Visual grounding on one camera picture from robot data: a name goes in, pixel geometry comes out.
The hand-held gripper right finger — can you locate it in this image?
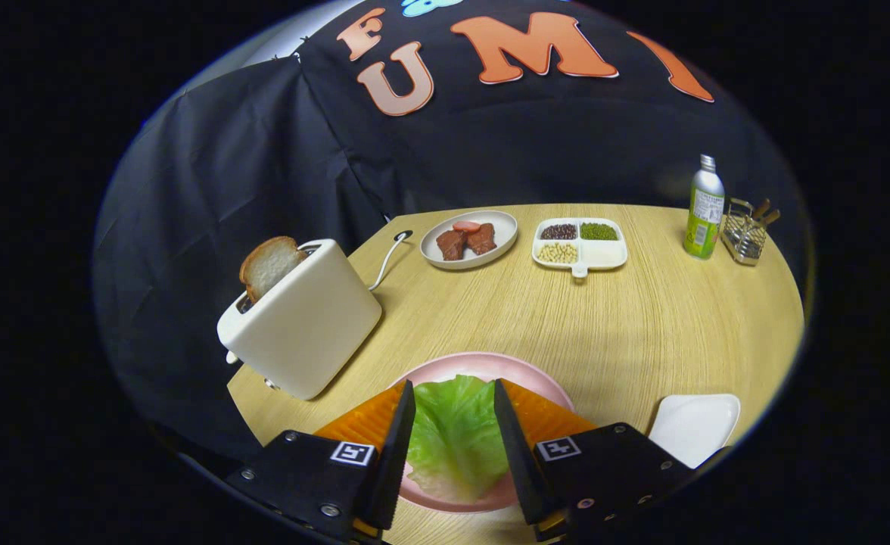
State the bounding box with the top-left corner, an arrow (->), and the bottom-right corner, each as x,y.
493,378 -> 699,542

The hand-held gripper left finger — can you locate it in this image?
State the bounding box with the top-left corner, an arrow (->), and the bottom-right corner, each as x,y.
226,378 -> 417,542

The green lettuce leaf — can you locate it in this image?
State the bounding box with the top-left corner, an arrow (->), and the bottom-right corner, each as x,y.
406,375 -> 510,504

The toasted bread slice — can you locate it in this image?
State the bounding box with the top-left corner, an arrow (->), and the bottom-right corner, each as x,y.
239,235 -> 310,304

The pink round plate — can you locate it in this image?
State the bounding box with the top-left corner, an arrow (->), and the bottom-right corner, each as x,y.
388,352 -> 576,514

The white toaster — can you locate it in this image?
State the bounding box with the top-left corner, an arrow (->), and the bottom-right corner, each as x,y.
216,238 -> 383,400

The white square plate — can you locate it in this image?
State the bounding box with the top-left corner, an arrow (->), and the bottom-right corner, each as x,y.
648,394 -> 742,470

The brown meat piece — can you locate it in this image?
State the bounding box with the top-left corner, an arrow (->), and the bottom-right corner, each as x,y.
436,230 -> 467,262
466,223 -> 497,256

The white divided dish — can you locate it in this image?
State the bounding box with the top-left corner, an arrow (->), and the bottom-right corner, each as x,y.
532,217 -> 629,279

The round grey plate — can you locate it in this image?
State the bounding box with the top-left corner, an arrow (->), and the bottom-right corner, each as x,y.
420,210 -> 518,271

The green drink bottle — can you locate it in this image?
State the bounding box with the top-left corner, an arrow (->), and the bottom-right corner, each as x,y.
683,154 -> 726,260

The black backdrop cloth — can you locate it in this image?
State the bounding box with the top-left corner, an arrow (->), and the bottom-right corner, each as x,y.
93,0 -> 809,462

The white toaster cable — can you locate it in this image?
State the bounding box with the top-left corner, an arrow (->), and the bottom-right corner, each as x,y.
369,233 -> 408,292

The metal wire utensil basket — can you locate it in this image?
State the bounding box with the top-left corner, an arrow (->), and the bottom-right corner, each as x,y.
721,198 -> 781,266

